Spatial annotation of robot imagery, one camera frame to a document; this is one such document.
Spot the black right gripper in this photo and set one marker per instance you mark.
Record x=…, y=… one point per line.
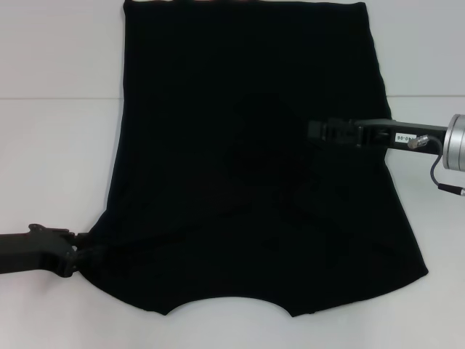
x=374, y=132

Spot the black t-shirt with beige print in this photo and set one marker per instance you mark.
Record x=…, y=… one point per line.
x=236, y=91

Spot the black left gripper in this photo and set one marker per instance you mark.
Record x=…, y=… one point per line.
x=29, y=251

